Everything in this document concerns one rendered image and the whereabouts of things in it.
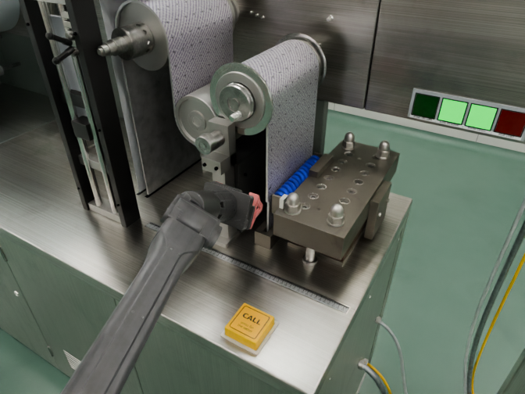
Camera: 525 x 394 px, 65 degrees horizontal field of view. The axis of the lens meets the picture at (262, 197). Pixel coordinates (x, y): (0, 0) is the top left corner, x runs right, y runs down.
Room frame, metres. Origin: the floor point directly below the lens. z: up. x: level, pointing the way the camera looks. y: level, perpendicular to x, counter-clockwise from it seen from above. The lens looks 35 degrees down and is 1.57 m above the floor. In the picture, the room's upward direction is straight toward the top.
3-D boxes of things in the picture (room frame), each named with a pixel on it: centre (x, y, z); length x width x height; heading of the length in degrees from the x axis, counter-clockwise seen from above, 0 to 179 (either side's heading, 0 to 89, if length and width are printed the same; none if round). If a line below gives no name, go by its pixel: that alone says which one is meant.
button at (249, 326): (0.50, 0.02, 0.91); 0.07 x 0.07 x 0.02; 59
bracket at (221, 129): (0.77, 0.09, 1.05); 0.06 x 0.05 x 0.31; 149
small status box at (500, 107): (0.87, -0.46, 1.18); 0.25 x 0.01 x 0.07; 59
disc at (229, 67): (0.78, 0.04, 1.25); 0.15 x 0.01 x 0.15; 59
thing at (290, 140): (0.86, -0.07, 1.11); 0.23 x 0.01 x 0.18; 149
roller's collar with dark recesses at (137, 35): (0.89, 0.27, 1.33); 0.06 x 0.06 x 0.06; 59
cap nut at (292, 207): (0.71, -0.06, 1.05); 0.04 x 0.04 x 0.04
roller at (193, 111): (0.95, 0.08, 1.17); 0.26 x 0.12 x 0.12; 149
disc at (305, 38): (1.00, -0.09, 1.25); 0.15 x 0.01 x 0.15; 59
